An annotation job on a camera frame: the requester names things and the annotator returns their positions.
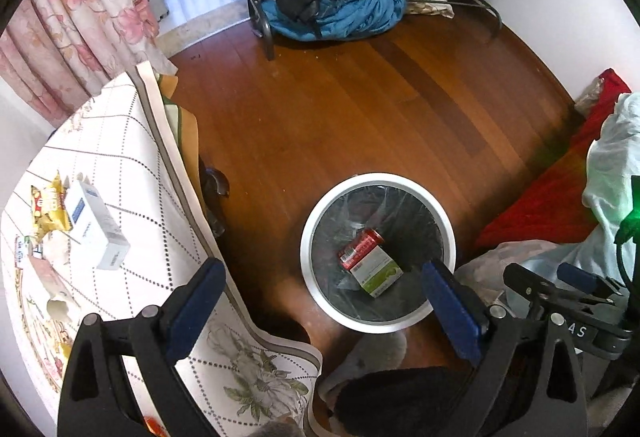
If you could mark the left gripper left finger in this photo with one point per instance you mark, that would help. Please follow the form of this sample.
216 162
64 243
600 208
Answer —
188 308

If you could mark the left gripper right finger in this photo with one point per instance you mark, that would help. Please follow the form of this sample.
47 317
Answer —
458 309

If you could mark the green white carton box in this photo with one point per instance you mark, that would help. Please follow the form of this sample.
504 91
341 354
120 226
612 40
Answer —
376 272

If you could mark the grey oligopeptides box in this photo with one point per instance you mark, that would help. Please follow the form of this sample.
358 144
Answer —
98 240

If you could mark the red soda can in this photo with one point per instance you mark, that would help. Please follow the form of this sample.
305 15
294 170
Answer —
359 248

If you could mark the yellow snack bag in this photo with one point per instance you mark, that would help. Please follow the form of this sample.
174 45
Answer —
48 210

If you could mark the pink white box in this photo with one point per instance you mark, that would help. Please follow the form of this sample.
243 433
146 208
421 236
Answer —
60 304

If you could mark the blue white milk carton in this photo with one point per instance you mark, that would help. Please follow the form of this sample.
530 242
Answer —
22 251

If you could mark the white round trash bin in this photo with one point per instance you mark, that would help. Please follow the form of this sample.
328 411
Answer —
415 229

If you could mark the white checked tablecloth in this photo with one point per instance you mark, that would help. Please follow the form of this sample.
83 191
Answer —
121 141

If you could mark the red blanket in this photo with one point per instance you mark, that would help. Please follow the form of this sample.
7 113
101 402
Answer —
551 208

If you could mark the light blue bedding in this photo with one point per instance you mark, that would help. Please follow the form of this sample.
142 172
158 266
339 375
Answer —
611 161

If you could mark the pink floral curtain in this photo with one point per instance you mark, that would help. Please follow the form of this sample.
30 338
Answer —
57 54

